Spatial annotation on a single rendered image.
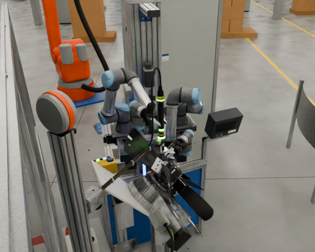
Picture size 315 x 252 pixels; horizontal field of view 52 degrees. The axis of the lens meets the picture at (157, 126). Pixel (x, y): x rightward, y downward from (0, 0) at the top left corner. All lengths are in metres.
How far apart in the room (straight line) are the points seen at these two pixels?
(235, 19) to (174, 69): 6.34
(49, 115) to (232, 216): 2.58
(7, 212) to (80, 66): 5.25
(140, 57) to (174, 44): 1.17
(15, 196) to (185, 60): 3.48
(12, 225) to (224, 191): 3.31
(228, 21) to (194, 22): 6.20
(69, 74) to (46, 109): 4.53
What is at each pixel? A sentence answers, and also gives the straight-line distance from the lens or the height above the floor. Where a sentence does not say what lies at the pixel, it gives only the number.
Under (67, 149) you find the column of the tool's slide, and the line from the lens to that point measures 1.27.
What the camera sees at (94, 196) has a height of 1.42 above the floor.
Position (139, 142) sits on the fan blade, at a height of 1.39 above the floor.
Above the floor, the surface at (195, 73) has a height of 1.02.
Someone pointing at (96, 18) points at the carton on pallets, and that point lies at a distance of 9.82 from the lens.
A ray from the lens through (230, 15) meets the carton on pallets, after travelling 10.02.
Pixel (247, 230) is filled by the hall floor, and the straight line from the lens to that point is 3.36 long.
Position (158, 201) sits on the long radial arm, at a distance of 1.89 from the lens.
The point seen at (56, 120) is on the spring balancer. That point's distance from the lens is 1.19.
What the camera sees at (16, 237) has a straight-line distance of 0.51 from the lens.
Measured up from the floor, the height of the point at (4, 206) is 2.05.
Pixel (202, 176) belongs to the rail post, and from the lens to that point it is 2.79.
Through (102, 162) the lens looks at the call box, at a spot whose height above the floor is 1.07.
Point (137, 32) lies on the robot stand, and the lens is 2.63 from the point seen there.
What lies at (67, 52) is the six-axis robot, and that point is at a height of 0.92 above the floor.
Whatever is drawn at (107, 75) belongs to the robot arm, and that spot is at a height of 1.63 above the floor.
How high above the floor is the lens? 2.40
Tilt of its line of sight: 29 degrees down
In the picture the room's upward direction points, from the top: 1 degrees counter-clockwise
